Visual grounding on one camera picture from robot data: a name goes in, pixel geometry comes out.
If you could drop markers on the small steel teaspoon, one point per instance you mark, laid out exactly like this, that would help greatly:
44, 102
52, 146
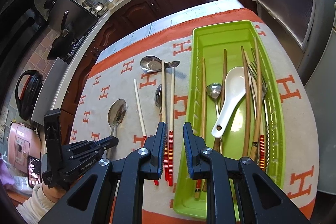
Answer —
213, 90

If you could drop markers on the steel tablespoon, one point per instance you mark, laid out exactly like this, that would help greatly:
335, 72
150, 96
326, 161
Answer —
115, 115

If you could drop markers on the pink appliance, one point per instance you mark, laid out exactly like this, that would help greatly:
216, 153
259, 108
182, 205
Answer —
22, 143

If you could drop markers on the orange white H-pattern cloth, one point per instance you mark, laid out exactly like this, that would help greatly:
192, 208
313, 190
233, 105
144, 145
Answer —
117, 74

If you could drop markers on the large steel soup spoon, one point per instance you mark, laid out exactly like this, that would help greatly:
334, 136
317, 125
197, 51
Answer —
153, 64

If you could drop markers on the white ceramic soup spoon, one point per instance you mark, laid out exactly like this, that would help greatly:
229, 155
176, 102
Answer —
234, 88

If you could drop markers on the person left hand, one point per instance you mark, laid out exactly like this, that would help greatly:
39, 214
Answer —
53, 194

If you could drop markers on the grey storage cabinet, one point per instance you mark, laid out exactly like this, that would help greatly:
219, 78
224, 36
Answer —
308, 24

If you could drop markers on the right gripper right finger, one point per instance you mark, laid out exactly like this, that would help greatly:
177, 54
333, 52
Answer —
237, 190

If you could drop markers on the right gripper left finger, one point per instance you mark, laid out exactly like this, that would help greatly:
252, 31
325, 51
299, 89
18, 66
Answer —
112, 191

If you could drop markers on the white sleeve forearm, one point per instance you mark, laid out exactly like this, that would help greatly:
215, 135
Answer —
34, 209

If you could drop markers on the black rice cooker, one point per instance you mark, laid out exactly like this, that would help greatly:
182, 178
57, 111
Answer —
31, 89

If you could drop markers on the steel fork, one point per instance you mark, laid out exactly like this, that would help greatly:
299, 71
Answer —
256, 76

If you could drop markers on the green plastic utensil tray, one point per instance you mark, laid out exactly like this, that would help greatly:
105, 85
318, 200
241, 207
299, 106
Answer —
241, 136

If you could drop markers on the steel chopstick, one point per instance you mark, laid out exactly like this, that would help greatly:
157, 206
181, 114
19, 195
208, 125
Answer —
264, 130

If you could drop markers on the grey refrigerator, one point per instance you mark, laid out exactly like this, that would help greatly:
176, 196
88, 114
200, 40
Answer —
320, 89

